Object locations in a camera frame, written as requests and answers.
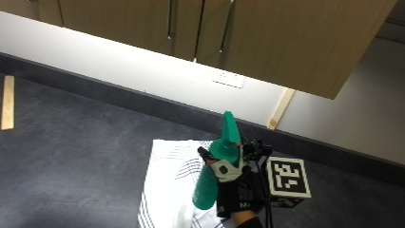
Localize green spray bottle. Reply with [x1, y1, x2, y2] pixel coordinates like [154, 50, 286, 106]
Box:
[191, 110, 247, 211]

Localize white striped towel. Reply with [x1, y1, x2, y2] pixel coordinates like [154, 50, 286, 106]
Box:
[136, 139, 230, 228]

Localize white marker cube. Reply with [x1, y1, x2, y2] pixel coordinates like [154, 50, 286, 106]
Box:
[266, 156, 314, 209]

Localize light wooden strip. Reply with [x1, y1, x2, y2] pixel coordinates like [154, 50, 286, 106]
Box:
[266, 87, 298, 131]
[0, 75, 16, 131]

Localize black palm camera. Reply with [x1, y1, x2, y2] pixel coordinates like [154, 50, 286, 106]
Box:
[242, 138, 274, 161]

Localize black cable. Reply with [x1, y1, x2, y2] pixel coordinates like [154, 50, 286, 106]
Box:
[252, 151, 276, 228]

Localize white wall outlet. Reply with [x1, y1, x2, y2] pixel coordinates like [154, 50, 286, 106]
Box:
[212, 71, 247, 89]

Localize wooden wall cabinet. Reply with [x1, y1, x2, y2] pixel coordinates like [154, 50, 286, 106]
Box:
[0, 0, 399, 101]

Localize metal cabinet handle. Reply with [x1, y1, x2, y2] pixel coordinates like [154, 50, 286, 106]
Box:
[218, 0, 238, 54]
[166, 0, 176, 41]

